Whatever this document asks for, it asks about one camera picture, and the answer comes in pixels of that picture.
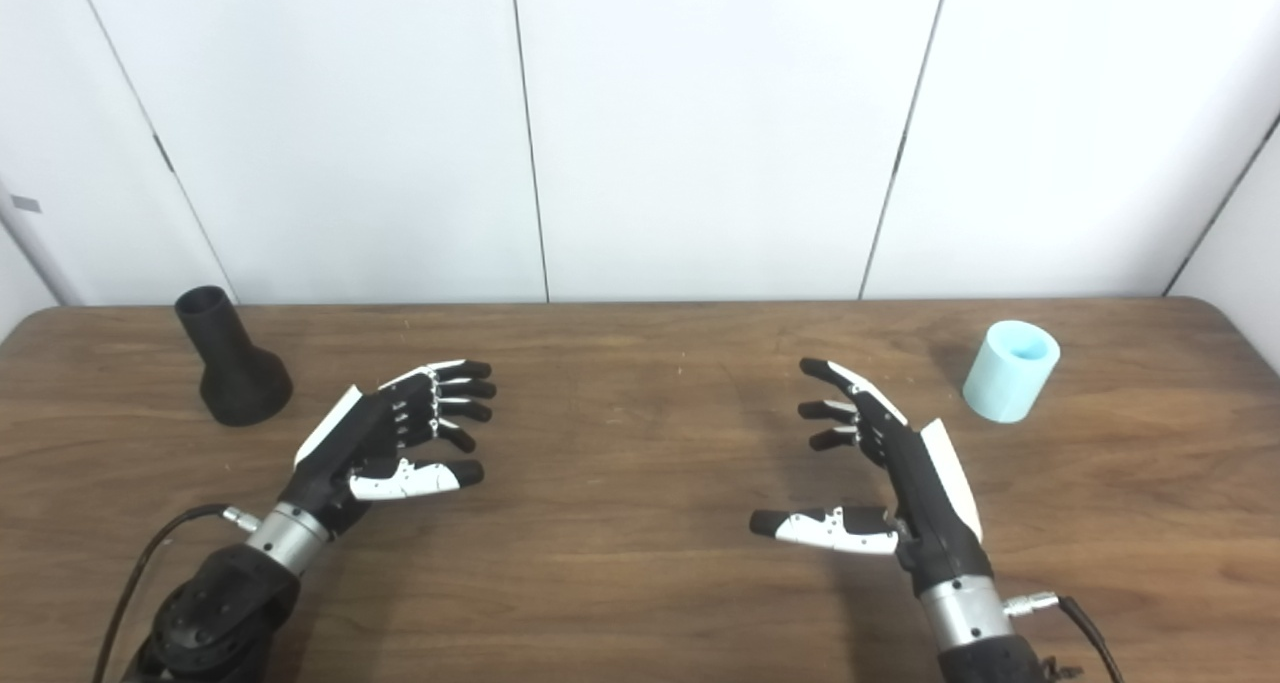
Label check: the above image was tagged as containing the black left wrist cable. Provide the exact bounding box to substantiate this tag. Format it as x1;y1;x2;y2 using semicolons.
92;504;263;683

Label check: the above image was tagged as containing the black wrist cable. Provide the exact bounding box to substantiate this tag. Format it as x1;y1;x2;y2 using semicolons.
92;504;263;683
1003;590;1127;683

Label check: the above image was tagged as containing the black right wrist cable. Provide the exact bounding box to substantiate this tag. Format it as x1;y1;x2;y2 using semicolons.
1003;590;1127;683

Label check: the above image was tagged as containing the black flared nozzle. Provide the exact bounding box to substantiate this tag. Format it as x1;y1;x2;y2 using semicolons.
174;285;295;428

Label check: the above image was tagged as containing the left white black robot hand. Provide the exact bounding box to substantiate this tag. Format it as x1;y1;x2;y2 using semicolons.
280;359;498;536

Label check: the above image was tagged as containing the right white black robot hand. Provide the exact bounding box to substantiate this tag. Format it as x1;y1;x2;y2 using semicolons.
749;357;995;596

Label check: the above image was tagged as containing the light-blue hose piece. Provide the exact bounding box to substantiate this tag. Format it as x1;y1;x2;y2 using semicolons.
962;320;1062;425

